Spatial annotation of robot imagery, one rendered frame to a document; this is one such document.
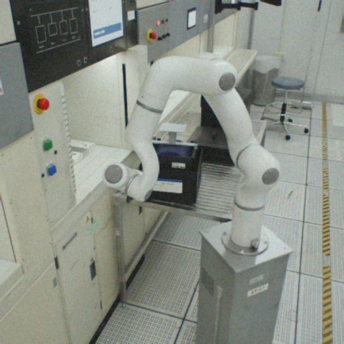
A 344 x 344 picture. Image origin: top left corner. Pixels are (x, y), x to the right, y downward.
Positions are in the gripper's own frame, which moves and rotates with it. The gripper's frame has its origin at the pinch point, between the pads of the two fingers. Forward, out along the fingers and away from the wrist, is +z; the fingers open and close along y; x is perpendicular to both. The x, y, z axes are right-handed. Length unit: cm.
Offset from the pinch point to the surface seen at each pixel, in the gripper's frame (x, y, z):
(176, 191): -6.3, 4.9, 31.4
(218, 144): -6, 40, 69
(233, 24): 84, 204, 271
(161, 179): 1.7, 6.4, 27.3
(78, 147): 54, 0, 40
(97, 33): 44, 45, -11
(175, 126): 8.3, 31.6, 27.5
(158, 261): 0, -41, 113
